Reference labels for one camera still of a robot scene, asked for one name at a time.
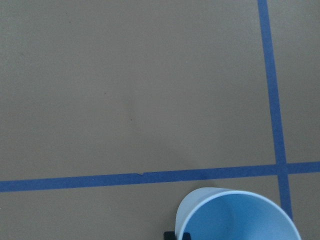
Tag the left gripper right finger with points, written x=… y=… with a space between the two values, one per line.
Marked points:
x=186 y=236

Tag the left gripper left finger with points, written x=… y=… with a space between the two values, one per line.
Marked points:
x=169 y=235

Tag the blue cup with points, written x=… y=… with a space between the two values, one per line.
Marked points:
x=211 y=213

